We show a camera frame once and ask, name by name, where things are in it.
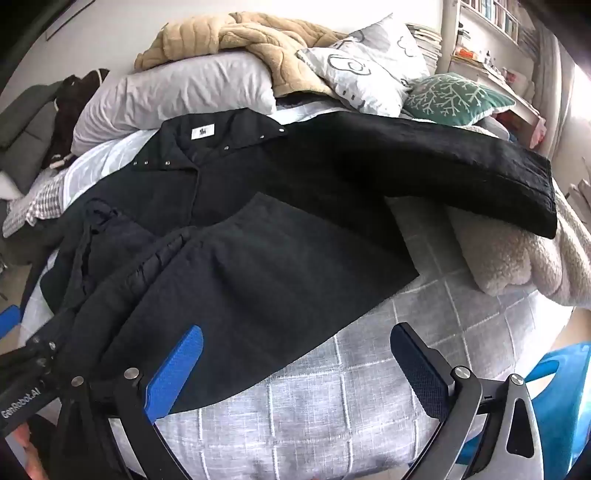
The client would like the white bookshelf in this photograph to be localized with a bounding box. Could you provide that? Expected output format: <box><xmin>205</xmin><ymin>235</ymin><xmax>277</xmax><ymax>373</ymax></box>
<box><xmin>462</xmin><ymin>0</ymin><xmax>541</xmax><ymax>47</ymax></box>

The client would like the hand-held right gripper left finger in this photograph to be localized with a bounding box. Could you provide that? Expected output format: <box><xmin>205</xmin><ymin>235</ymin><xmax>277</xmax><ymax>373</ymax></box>
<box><xmin>51</xmin><ymin>325</ymin><xmax>205</xmax><ymax>480</ymax></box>

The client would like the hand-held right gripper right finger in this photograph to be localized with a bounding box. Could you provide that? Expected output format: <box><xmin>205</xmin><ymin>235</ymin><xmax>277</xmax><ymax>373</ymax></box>
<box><xmin>390</xmin><ymin>323</ymin><xmax>548</xmax><ymax>480</ymax></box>

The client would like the black jacket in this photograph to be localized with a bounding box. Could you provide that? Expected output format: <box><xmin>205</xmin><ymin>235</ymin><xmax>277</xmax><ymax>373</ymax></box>
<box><xmin>39</xmin><ymin>108</ymin><xmax>558</xmax><ymax>416</ymax></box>

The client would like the blue plastic stool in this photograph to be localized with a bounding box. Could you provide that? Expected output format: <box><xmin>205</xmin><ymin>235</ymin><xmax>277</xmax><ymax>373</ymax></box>
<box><xmin>457</xmin><ymin>342</ymin><xmax>591</xmax><ymax>480</ymax></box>

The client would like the green coral print pillow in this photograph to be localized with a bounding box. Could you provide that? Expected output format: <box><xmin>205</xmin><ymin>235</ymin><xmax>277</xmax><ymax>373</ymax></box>
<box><xmin>402</xmin><ymin>73</ymin><xmax>517</xmax><ymax>127</ymax></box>

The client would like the cream fleece blanket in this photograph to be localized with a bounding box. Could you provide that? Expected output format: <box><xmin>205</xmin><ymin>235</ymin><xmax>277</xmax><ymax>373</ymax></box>
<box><xmin>445</xmin><ymin>124</ymin><xmax>591</xmax><ymax>308</ymax></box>

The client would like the tan fleece blanket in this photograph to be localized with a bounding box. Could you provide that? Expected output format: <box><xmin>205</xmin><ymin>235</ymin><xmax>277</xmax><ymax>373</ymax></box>
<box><xmin>134</xmin><ymin>11</ymin><xmax>352</xmax><ymax>100</ymax></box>

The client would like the grey pillow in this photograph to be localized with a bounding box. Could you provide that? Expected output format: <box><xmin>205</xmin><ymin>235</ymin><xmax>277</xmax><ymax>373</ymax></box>
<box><xmin>71</xmin><ymin>48</ymin><xmax>278</xmax><ymax>155</ymax></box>

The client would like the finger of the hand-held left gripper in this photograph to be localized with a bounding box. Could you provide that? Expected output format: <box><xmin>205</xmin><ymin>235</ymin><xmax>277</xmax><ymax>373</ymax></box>
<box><xmin>0</xmin><ymin>307</ymin><xmax>22</xmax><ymax>344</ymax></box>
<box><xmin>25</xmin><ymin>335</ymin><xmax>63</xmax><ymax>374</ymax></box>

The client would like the stack of magazines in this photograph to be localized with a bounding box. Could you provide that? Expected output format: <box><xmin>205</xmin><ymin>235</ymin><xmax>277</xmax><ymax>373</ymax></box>
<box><xmin>406</xmin><ymin>23</ymin><xmax>446</xmax><ymax>70</ymax></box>

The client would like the gingham cloth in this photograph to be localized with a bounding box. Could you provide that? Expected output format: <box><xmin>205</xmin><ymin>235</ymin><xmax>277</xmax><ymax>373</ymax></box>
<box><xmin>2</xmin><ymin>173</ymin><xmax>70</xmax><ymax>238</ymax></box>

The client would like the white cloud print pillow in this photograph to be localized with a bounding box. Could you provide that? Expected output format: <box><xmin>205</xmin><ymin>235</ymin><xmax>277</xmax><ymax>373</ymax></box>
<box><xmin>295</xmin><ymin>14</ymin><xmax>432</xmax><ymax>117</ymax></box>

